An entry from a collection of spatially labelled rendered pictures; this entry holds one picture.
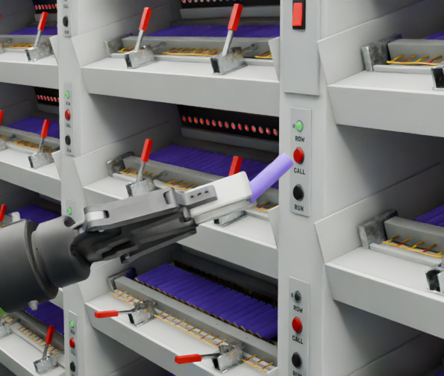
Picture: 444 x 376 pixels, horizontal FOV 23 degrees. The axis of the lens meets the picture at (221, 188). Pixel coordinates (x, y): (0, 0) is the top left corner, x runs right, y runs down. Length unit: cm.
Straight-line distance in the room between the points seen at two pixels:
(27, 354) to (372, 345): 110
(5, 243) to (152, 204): 17
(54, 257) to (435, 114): 42
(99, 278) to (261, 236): 57
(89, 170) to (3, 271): 68
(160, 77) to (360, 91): 47
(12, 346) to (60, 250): 117
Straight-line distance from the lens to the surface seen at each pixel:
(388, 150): 126
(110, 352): 192
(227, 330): 155
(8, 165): 219
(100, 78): 176
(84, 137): 183
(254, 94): 134
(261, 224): 141
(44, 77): 199
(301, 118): 124
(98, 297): 188
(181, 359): 145
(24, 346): 231
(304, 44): 123
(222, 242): 143
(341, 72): 121
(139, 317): 171
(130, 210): 114
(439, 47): 116
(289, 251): 129
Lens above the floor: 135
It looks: 8 degrees down
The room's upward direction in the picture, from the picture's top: straight up
